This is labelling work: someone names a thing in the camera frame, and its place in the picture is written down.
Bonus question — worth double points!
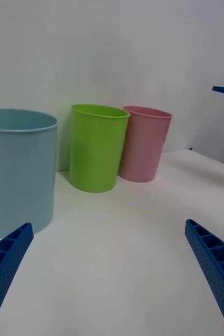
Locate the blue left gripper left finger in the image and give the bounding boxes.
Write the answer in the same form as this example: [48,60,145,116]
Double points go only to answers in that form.
[0,222,35,336]

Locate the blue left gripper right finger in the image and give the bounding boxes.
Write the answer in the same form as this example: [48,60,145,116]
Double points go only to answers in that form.
[184,219,224,336]

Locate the pale blue plastic bin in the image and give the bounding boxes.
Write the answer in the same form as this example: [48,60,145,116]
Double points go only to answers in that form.
[0,108,59,238]

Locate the pink plastic bin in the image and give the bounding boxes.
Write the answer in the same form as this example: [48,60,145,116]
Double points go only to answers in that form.
[118,105,173,183]

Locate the green plastic bin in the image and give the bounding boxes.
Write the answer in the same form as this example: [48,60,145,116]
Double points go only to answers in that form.
[69,103,131,194]

